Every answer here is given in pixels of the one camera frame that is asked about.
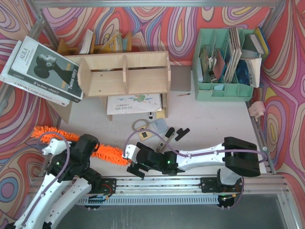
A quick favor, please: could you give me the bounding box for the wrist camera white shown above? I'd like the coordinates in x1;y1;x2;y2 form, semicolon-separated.
122;145;140;161
41;138;71;155

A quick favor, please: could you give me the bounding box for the grey notebook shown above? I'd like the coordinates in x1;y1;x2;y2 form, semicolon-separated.
170;65;191;92

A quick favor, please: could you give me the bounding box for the spiral sketchbook with frog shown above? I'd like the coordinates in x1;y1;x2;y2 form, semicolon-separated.
106;94;163;115

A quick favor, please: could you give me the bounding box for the small beige box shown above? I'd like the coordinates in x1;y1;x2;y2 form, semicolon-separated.
139;131;153;141

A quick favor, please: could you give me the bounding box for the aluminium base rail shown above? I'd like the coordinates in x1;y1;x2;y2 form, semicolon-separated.
30;174;291;206

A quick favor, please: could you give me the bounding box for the white book under magazine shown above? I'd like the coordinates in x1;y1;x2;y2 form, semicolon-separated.
0;41;70;106

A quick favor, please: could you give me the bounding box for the pink pig figurine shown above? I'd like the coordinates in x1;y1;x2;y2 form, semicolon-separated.
248;101;265;122

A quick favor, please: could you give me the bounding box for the small stapler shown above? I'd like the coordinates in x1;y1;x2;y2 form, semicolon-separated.
156;127;175;153

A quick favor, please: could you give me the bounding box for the blue yellow book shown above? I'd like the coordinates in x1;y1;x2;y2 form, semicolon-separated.
254;27;270;55

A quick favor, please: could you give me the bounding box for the large Twins story magazine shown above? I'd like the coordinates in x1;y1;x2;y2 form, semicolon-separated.
8;36;83;103

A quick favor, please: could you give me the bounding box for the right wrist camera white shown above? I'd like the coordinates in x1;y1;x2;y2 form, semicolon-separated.
122;145;140;161

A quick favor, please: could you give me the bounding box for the blue patterned book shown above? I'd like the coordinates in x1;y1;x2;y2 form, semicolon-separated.
235;60;250;86

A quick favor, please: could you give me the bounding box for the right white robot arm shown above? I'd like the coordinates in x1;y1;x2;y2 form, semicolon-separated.
122;136;261;186

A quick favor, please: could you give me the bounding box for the orange microfiber duster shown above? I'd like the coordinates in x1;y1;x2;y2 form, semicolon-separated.
31;126;131;166

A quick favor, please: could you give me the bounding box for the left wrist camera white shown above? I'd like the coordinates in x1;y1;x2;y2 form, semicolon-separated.
41;138;71;155

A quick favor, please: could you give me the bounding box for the red brown booklet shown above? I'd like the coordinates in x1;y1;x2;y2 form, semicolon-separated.
213;49;226;80

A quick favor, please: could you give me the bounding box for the mint green desk organizer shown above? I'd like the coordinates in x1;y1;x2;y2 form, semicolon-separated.
192;27;254;102

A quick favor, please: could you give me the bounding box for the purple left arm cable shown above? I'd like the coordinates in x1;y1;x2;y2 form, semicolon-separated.
14;132;71;227

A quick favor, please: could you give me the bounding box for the tape roll ring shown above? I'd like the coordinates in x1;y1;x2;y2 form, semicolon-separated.
132;118;150;131

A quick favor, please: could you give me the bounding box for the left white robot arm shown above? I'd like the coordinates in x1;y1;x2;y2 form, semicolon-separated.
6;134;102;229

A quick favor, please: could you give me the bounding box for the black clip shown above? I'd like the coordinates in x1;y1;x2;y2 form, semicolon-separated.
175;128;190;141

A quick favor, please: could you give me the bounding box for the white open book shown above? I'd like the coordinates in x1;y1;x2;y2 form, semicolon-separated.
244;57;262;88

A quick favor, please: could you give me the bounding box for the light wooden bookshelf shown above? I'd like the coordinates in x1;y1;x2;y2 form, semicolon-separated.
63;51;171;122

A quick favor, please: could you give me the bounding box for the grey book on organizer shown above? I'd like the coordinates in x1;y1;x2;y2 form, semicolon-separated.
242;34;264;54

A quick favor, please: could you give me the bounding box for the white book in rack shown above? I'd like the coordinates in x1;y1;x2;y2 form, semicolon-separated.
78;29;93;54

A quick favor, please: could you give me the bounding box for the yellow book in rack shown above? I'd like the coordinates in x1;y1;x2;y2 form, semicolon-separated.
98;31;123;53

